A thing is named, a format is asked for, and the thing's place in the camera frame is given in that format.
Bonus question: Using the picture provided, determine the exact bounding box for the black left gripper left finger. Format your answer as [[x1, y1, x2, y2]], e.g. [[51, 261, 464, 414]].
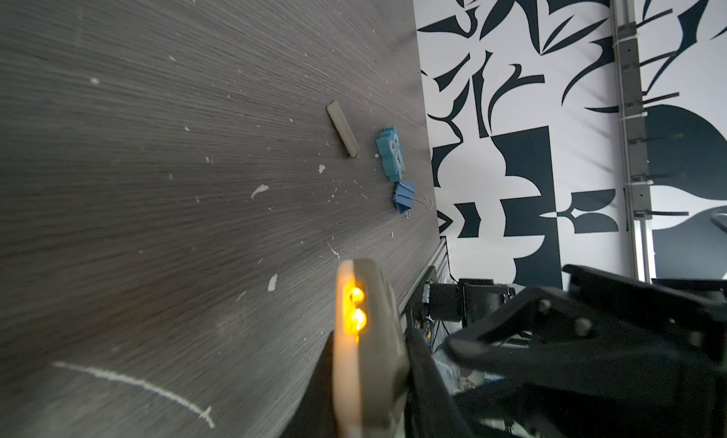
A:
[[280, 333, 337, 438]]

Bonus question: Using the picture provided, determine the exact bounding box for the aluminium enclosure frame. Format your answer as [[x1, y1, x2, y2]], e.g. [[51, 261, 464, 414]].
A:
[[610, 0, 660, 283]]

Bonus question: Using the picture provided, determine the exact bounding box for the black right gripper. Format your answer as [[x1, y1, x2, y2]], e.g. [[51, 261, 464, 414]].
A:
[[444, 265, 726, 437]]

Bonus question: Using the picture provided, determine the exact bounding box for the blue owl figurine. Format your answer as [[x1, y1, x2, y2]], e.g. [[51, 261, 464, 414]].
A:
[[376, 127, 405, 182]]

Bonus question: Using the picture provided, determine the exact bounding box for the white remote control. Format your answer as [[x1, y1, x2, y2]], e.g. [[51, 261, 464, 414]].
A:
[[332, 259, 410, 437]]

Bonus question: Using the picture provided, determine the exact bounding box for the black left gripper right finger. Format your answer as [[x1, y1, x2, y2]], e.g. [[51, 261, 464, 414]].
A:
[[405, 328, 471, 437]]

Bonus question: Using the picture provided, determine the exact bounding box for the blue binder clip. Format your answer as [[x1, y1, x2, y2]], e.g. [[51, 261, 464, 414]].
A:
[[392, 181, 434, 217]]

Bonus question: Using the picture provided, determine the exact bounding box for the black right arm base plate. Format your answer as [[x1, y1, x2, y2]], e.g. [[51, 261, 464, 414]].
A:
[[422, 279, 516, 327]]

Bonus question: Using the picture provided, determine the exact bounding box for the remote battery cover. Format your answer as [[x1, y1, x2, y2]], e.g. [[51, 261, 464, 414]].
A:
[[326, 101, 360, 159]]

